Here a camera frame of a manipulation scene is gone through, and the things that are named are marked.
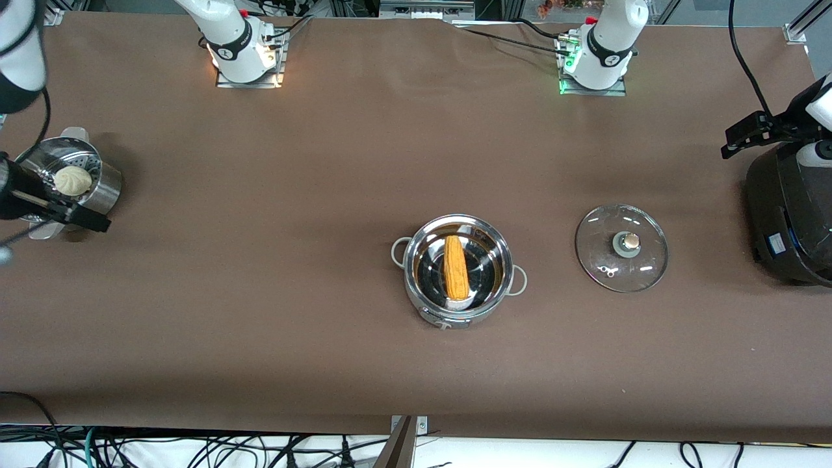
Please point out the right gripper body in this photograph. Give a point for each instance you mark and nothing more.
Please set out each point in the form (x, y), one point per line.
(14, 192)

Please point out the round glass pot lid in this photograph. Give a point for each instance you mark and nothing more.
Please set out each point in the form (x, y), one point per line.
(598, 247)

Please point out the yellow corn cob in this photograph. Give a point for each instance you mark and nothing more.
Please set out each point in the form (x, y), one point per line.
(456, 266)

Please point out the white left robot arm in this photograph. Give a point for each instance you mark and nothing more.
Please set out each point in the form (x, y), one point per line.
(604, 45)

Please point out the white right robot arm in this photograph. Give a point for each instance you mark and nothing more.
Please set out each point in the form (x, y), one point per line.
(227, 39)

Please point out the steel steamer pot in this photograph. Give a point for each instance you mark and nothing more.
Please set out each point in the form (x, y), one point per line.
(104, 188)

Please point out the white steamed bun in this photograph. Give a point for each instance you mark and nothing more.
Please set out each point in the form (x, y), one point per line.
(73, 181)

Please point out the black rice cooker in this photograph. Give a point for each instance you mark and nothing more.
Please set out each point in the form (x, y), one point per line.
(799, 221)

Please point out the brown table cover sheet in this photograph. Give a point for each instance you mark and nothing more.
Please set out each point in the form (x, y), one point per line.
(325, 162)

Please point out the grey metal box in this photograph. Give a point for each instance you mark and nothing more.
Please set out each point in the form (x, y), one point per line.
(422, 8)

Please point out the aluminium profile post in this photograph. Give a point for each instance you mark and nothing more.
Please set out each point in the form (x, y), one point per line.
(803, 23)

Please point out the aluminium table frame rail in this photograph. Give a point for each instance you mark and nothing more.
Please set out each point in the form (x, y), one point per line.
(55, 16)

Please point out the brown slanted post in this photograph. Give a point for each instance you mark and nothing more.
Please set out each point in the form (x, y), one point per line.
(400, 452)

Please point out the small metal table bracket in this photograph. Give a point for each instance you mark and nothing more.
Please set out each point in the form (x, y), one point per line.
(422, 426)

